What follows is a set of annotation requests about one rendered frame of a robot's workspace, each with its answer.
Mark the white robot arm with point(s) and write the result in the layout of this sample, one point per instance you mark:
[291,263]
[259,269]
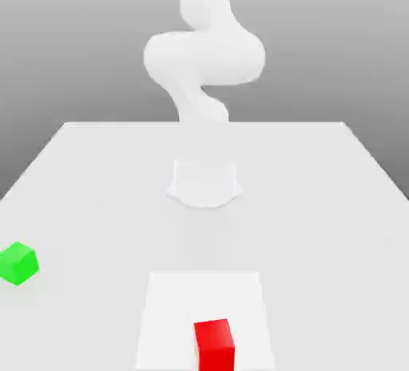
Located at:
[204,57]

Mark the small red cube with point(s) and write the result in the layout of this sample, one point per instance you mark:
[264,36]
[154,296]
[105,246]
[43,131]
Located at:
[214,345]

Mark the small green cube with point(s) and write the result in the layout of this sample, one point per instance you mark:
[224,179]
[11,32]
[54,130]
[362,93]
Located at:
[17,264]

